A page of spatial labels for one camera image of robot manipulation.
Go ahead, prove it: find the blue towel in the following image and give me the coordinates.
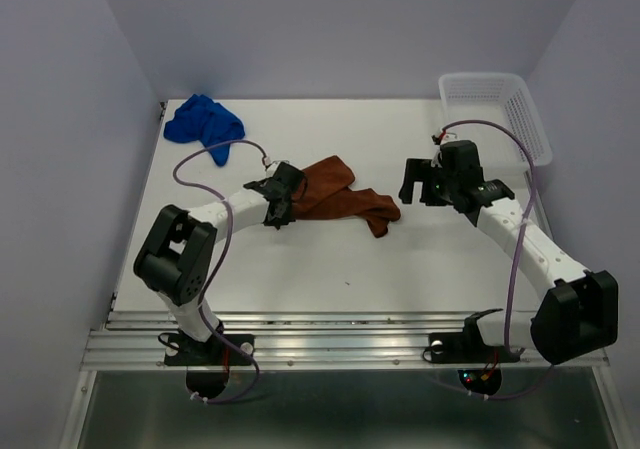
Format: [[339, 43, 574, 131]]
[[163, 94, 245, 167]]

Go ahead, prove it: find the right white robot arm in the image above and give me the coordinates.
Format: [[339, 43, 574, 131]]
[[399, 140, 619, 365]]

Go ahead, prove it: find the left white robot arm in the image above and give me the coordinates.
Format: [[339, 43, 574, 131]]
[[133, 162, 307, 363]]

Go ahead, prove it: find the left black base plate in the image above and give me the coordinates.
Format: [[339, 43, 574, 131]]
[[157, 331, 252, 367]]

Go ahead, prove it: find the brown towel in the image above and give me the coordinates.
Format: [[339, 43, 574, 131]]
[[293, 155, 401, 238]]

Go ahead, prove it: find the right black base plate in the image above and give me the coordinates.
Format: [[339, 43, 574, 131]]
[[422, 332, 521, 365]]

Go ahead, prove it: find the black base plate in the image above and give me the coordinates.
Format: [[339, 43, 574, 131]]
[[422, 332, 521, 365], [157, 331, 252, 367]]

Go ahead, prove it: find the white plastic basket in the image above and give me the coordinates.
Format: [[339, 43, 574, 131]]
[[438, 72, 553, 176]]

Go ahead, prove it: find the aluminium mounting rail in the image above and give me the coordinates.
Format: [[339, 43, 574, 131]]
[[79, 310, 612, 371]]

